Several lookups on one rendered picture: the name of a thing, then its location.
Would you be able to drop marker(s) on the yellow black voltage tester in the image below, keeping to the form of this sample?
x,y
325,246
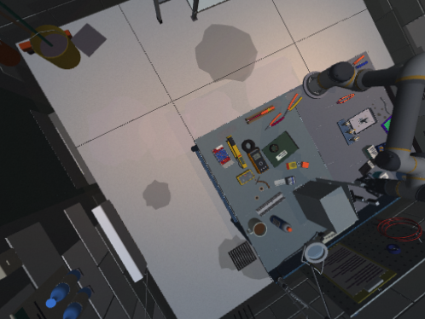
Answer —
x,y
236,152

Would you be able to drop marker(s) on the blue tape roll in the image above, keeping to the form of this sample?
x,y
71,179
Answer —
x,y
389,249

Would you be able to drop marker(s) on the blue small tool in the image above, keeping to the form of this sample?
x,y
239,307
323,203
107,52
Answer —
x,y
362,65

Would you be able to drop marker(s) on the orange small screwdriver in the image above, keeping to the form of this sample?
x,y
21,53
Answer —
x,y
358,60

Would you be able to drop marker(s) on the yellow rectangular frame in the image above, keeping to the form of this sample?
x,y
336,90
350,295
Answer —
x,y
239,176

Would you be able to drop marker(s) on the yellow bucket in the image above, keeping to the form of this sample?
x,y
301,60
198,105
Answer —
x,y
68,56

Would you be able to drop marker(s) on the red orange screwdriver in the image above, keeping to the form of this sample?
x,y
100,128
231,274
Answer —
x,y
260,114

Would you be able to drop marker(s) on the dark metal table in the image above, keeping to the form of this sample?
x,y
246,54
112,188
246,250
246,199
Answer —
x,y
158,11

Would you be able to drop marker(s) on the white labelled small box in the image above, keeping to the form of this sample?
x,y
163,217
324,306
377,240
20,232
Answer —
x,y
372,151

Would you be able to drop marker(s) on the black orange clamp meter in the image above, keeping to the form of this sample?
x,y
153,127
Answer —
x,y
256,157

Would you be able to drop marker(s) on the dark red round drum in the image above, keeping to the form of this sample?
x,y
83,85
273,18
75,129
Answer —
x,y
8,54

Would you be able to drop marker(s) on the orange yellow pliers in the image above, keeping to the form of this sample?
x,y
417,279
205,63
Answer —
x,y
293,103

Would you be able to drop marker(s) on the black floor drain grate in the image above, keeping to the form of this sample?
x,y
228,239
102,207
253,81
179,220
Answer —
x,y
242,255

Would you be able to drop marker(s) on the blue bottle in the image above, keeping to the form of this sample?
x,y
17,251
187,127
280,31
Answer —
x,y
74,308
58,293

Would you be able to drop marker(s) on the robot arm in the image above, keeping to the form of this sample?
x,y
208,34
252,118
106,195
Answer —
x,y
403,99

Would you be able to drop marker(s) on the green flat box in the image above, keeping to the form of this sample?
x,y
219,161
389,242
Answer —
x,y
279,150

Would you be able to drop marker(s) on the brown curved hook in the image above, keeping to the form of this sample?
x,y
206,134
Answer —
x,y
264,182

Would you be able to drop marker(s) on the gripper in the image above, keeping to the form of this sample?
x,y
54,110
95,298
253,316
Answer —
x,y
373,185

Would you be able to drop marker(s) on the blue board white label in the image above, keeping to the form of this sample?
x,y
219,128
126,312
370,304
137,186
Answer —
x,y
358,124

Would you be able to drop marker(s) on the blue can orange cap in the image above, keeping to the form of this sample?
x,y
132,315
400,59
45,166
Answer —
x,y
279,223

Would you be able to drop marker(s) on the grey square mat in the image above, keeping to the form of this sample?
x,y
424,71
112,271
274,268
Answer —
x,y
89,40

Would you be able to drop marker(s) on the white blue small box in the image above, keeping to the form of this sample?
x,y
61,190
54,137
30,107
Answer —
x,y
285,181

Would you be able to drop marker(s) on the white bar lamp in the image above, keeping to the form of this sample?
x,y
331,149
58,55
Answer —
x,y
116,242

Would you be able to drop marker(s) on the yellow clipboard with paper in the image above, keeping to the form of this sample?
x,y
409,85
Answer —
x,y
358,272

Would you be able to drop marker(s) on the dark grey cabinet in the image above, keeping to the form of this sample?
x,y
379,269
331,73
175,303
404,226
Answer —
x,y
36,259

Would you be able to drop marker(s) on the round magnifier lamp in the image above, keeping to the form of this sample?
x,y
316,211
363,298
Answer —
x,y
315,252

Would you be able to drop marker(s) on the grey sub-panel cabinet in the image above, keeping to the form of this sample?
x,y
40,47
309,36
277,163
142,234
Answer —
x,y
328,205

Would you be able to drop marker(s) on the blue red small box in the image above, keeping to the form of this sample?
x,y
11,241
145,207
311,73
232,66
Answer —
x,y
221,156

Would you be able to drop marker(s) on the green purple triangle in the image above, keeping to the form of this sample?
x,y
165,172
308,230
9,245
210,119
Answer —
x,y
387,125

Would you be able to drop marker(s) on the black small block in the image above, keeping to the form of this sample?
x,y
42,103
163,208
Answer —
x,y
367,167

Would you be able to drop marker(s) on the grey coffee mug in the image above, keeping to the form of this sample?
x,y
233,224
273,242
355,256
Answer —
x,y
259,228

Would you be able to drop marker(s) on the orange red pliers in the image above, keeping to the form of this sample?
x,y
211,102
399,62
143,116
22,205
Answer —
x,y
345,98

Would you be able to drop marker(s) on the orange flat tool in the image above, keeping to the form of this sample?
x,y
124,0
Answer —
x,y
24,45

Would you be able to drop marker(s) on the grey terminal strip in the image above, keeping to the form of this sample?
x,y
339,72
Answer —
x,y
270,203

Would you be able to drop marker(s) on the orange small tool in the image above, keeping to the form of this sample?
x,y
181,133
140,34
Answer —
x,y
296,165

